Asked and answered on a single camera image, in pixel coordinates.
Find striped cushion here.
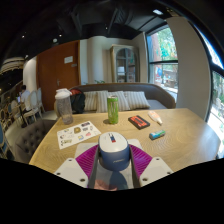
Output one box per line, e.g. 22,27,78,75
96,90,131,113
123,90,151,111
83,90,100,112

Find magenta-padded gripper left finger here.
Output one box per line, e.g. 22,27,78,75
54,144,100,189

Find orange wooden door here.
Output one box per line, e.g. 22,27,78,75
36,40,81,112

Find arched glass-door cabinet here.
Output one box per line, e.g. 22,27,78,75
110,44,141,84

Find peach and white tube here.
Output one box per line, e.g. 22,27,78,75
147,110,164,126

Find green drink can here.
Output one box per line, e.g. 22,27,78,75
106,95,120,125

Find group of white chairs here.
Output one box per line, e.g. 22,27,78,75
0,87,46,128

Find grey tufted chair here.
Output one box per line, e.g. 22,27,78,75
14,119,56,164

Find black box with orange print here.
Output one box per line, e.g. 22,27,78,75
127,114,151,131

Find brown curved sofa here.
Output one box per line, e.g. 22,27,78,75
53,82,177,116

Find large black-framed window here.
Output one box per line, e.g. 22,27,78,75
199,29,224,159

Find black backpack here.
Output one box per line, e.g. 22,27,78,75
69,88,86,115

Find teal and green packet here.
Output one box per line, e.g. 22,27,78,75
148,129,167,141

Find white and blue computer mouse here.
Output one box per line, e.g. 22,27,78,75
97,131,131,172

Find white sticker sheet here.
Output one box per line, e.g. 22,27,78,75
56,120,102,150

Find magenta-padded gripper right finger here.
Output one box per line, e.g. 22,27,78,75
129,144,174,189

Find clear shaker bottle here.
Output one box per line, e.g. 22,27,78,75
54,87,74,126

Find person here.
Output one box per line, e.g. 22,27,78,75
18,84,32,105

